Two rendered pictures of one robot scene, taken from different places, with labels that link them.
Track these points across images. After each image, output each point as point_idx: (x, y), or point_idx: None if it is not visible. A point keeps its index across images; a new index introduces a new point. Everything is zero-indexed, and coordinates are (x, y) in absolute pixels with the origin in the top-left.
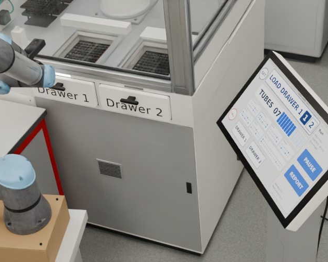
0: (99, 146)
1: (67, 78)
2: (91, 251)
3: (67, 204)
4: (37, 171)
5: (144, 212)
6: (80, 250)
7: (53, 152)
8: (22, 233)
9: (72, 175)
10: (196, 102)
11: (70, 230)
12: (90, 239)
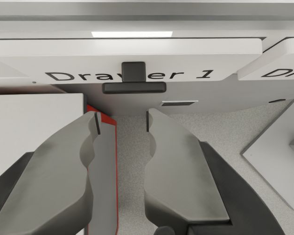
0: (174, 96)
1: (159, 42)
2: (141, 133)
3: (110, 114)
4: (101, 152)
5: (196, 109)
6: (132, 135)
7: (95, 104)
8: None
9: (121, 108)
10: None
11: None
12: (134, 122)
